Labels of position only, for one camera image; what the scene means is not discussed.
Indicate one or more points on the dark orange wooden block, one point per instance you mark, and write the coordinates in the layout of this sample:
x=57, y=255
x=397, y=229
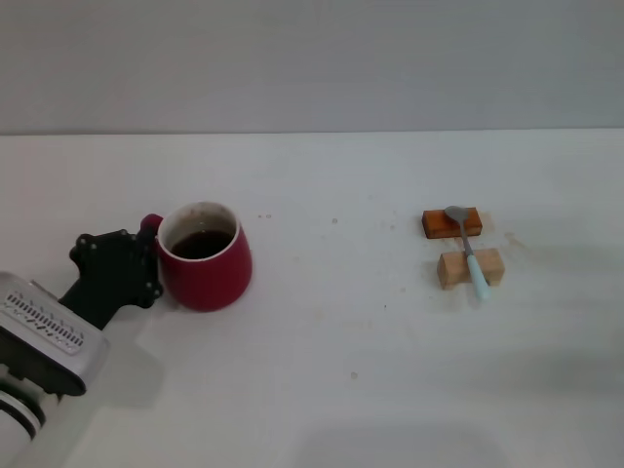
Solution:
x=439, y=222

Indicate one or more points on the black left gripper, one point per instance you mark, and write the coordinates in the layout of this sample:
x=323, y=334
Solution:
x=107, y=292

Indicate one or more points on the light wooden spoon rest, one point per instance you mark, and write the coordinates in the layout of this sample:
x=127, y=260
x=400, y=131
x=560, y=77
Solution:
x=451, y=270

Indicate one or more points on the red ceramic coffee cup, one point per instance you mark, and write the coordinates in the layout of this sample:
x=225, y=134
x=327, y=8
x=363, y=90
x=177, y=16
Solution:
x=209, y=283

